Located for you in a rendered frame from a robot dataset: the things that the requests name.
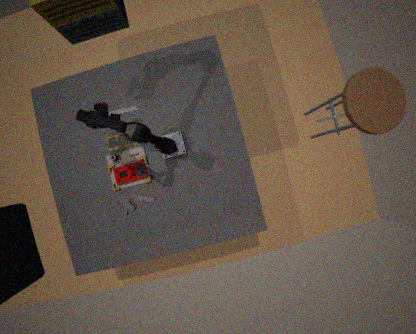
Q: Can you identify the grey flat bar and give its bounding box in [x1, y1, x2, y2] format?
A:
[108, 105, 138, 116]

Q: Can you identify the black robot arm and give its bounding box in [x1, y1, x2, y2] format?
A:
[77, 103, 178, 155]

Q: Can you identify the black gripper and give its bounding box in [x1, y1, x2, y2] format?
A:
[102, 114, 120, 121]

